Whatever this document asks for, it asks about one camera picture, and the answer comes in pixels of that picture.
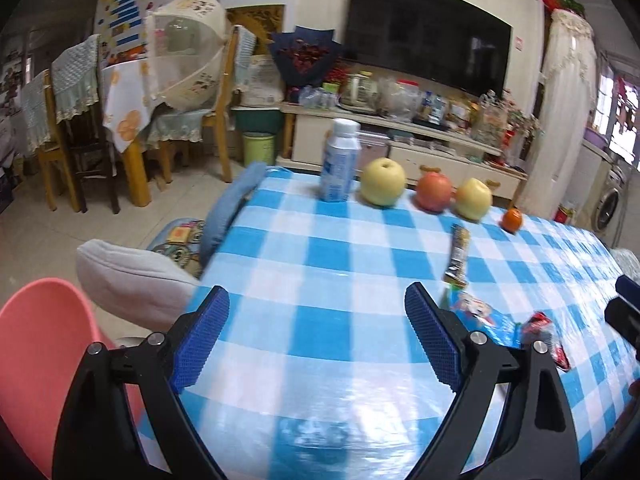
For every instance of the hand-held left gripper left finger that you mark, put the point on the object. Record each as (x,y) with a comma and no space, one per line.
(202,335)

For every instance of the grey white pillow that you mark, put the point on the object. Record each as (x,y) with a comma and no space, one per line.
(135,285)

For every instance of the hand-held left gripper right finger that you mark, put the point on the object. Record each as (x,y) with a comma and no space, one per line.
(432,335)

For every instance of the wooden chair with green cover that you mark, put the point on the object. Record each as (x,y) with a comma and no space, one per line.
(235,85)
(35,120)
(77,100)

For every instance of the large yellow pear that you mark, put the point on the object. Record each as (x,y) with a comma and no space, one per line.
(382,182)

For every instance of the washing machine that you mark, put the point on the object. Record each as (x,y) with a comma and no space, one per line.
(607,200)

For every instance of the dining table with printed cloth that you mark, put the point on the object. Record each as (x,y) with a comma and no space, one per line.
(127,105)

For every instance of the blue checked tablecloth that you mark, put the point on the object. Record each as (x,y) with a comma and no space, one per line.
(325,285)

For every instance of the purple basin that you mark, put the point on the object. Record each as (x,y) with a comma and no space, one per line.
(595,137)

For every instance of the dark green basin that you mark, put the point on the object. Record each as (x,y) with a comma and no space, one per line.
(257,120)

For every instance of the red white wrapper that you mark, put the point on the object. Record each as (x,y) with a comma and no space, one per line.
(542,332)

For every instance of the black television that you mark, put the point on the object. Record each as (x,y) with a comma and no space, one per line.
(425,35)

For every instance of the light green bin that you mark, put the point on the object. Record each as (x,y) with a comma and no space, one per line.
(259,149)

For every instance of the orange tangerine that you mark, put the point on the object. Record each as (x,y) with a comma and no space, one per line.
(512,220)

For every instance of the white covered floor air conditioner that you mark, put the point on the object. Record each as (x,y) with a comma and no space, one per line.
(565,110)

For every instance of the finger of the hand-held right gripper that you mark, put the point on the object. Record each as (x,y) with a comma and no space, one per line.
(630,287)
(625,322)

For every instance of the pink plastic chair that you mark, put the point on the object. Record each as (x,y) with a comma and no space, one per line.
(40,360)

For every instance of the cream television cabinet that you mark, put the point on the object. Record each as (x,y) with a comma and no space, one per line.
(400,145)

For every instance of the small yellow pear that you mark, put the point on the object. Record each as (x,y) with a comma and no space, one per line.
(472,200)

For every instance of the glass jar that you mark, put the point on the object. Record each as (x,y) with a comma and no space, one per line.
(490,119)

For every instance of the red flowers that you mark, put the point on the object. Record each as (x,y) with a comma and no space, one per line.
(562,2)

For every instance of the upright white blue bottle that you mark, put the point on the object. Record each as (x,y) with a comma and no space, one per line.
(340,165)

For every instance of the red apple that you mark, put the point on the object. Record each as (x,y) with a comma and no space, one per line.
(434,192)

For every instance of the dark wrapped flower bouquet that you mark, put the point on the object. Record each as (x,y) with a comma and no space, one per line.
(307,57)

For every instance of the brown snack bar wrapper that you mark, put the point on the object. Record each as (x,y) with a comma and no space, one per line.
(457,257)

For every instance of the patterned floor mat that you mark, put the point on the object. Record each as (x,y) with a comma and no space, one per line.
(177,242)

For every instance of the blue cushion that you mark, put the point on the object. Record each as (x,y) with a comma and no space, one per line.
(227,210)

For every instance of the mesh food cover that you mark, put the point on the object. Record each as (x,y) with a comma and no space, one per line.
(187,50)

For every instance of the blue cartoon snack packet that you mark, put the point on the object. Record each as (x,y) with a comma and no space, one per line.
(480,312)

